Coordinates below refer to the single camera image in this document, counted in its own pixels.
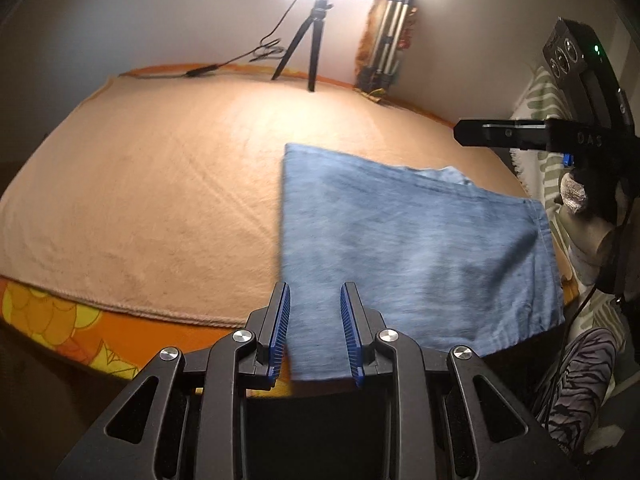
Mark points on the person's right hand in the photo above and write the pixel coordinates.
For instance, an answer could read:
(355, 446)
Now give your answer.
(574, 192)

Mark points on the blue pants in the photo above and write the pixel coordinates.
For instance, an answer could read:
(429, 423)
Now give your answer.
(400, 240)

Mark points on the beige blanket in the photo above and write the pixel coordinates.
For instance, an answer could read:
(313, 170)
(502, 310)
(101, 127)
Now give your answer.
(150, 170)

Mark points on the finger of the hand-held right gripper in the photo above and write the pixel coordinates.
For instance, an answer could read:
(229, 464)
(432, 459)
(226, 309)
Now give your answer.
(500, 133)

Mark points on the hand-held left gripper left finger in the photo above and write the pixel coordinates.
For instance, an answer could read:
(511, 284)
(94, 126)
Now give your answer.
(280, 335)

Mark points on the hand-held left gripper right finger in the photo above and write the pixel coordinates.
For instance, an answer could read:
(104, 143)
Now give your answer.
(350, 340)

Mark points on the folded silver tripod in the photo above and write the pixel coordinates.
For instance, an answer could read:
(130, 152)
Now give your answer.
(387, 35)

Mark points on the orange printed bed sheet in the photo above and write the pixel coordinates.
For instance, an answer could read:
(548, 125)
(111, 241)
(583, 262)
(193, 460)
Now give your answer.
(60, 320)

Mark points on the person's leg in zebra print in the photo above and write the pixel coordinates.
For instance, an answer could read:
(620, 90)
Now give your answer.
(575, 390)

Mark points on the small black tripod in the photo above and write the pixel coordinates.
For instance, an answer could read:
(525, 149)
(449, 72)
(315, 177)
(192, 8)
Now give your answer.
(315, 35)

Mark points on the person's right forearm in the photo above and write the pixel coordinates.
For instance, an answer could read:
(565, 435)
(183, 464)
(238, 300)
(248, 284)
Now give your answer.
(585, 245)

